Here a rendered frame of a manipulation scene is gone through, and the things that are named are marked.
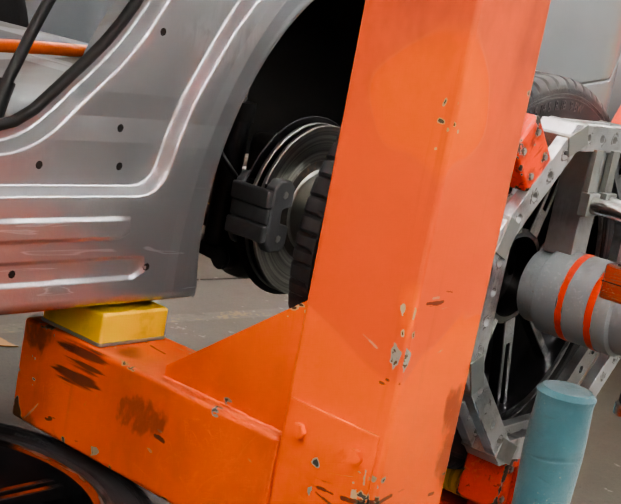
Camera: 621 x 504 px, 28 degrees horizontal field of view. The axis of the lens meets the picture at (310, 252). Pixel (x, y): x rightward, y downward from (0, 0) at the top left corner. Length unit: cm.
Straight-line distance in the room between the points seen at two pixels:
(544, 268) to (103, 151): 70
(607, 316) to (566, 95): 36
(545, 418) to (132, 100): 75
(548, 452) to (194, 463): 52
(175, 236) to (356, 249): 45
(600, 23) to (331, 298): 144
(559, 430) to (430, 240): 52
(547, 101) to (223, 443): 73
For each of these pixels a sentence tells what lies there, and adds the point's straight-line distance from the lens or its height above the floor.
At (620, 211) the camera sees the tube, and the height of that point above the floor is 100.
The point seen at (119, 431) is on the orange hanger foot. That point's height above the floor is 58.
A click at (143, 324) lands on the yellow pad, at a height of 71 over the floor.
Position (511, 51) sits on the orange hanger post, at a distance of 150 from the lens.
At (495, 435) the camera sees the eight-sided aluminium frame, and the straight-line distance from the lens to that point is 195.
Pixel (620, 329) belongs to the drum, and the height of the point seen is 84.
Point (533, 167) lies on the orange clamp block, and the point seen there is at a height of 105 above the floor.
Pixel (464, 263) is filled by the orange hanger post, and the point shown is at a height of 95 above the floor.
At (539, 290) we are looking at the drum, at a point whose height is 86.
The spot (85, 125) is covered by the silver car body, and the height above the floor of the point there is 100.
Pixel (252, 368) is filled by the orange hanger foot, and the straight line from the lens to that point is 166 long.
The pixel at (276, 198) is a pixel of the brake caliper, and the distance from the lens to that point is 215.
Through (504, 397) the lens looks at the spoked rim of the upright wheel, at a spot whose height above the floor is 63.
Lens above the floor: 123
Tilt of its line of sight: 11 degrees down
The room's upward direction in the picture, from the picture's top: 11 degrees clockwise
